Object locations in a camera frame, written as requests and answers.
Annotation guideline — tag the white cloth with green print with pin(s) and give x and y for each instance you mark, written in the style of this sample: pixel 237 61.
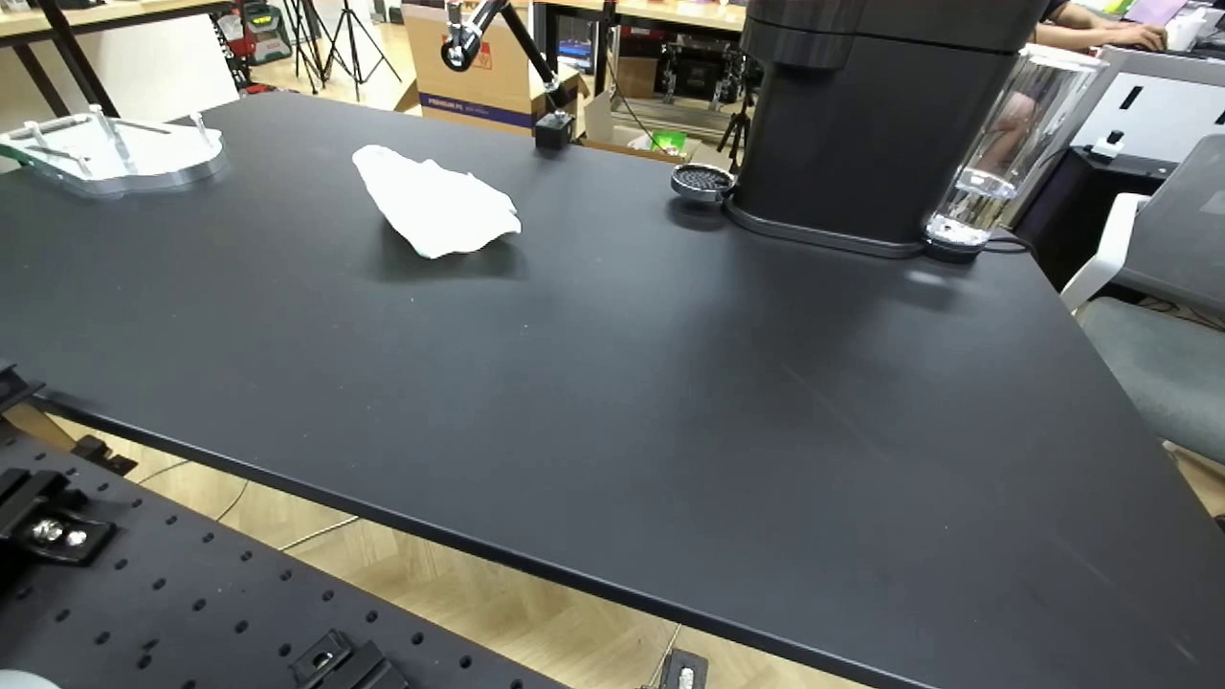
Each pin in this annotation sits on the white cloth with green print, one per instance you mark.
pixel 439 213

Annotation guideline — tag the person forearm in background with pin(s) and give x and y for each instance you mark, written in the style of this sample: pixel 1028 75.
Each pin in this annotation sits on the person forearm in background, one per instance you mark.
pixel 1073 28

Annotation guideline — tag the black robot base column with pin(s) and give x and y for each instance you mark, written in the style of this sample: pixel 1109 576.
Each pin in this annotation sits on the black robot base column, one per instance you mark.
pixel 867 108

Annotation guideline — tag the black round puck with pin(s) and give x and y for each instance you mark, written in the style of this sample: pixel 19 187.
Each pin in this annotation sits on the black round puck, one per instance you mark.
pixel 699 181

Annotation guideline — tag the cardboard box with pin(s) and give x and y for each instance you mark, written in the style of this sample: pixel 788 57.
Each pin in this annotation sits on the cardboard box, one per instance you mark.
pixel 492 93

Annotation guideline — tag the black tripod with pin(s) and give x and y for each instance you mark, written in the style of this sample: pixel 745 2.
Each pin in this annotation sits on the black tripod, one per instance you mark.
pixel 334 44

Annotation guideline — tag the black perforated breadboard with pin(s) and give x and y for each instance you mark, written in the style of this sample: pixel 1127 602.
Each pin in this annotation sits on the black perforated breadboard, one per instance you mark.
pixel 181 602

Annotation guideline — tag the clear plastic cylinder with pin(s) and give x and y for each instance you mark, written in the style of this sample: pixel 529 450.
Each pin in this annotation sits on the clear plastic cylinder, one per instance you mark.
pixel 1012 150

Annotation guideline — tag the grey white office chair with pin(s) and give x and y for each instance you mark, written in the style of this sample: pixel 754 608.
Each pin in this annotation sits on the grey white office chair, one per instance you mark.
pixel 1153 299

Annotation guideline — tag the black clamp with screws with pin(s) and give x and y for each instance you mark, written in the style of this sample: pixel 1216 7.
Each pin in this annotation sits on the black clamp with screws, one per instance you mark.
pixel 43 519

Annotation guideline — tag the wooden side table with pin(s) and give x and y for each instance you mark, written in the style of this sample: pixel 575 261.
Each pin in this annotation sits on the wooden side table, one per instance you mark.
pixel 154 61

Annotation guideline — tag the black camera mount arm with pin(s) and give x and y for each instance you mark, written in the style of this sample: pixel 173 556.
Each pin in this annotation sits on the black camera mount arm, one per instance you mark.
pixel 494 28

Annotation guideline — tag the small metal bracket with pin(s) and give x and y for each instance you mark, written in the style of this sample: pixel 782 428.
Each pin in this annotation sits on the small metal bracket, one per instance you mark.
pixel 681 672

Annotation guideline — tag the black bracket on breadboard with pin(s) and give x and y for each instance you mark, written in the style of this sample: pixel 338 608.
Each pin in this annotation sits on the black bracket on breadboard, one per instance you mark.
pixel 346 664

